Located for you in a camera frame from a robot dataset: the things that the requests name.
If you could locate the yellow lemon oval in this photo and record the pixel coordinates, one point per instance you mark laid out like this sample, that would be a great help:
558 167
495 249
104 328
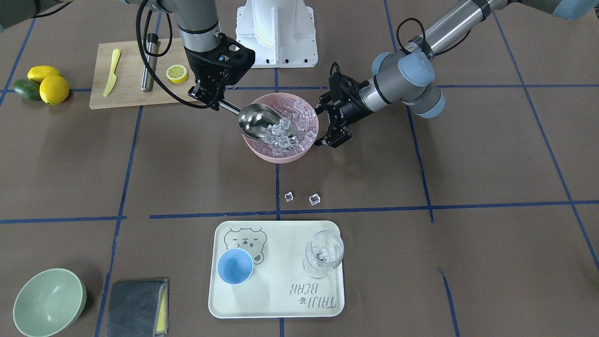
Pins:
39 73

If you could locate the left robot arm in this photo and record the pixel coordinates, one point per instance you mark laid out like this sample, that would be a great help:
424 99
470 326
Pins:
406 76

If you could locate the green avocado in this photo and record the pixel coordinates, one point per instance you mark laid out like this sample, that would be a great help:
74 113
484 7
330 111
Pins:
27 89

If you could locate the round yellow lemon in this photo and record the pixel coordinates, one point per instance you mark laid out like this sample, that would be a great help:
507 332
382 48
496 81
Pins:
54 89

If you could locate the blue plastic cup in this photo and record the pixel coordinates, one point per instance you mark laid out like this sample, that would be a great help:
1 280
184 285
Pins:
235 266

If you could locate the pink bowl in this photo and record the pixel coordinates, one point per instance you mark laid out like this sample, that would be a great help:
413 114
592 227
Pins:
255 145

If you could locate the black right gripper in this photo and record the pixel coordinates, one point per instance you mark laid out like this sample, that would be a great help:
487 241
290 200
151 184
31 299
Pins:
196 63

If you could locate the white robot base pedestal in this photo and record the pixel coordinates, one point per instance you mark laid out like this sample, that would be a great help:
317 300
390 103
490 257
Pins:
282 33

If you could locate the wooden cutting board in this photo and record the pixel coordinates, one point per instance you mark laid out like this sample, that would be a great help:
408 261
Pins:
127 90

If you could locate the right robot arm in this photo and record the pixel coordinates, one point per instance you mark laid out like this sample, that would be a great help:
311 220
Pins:
199 18

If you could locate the clear wine glass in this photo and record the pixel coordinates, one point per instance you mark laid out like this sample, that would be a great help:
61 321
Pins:
324 253

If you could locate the stainless steel ice scoop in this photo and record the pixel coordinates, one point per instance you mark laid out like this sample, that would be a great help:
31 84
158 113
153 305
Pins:
254 119

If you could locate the green ceramic bowl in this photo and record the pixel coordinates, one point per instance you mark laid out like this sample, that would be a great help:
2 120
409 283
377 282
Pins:
49 302

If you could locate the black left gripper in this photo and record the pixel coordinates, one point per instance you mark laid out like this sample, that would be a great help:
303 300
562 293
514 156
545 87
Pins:
354 106

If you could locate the yellow plastic knife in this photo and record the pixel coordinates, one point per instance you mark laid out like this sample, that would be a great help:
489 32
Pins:
112 77

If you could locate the grey yellow folded cloth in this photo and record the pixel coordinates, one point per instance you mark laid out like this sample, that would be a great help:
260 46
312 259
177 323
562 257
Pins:
139 309

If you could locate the cream bear serving tray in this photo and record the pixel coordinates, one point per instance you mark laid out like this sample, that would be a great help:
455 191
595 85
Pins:
278 286

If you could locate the clear ice cubes pile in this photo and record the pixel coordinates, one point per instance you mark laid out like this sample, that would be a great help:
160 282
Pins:
295 133

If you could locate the half lemon slice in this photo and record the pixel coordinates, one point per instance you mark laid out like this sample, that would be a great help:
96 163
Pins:
177 74

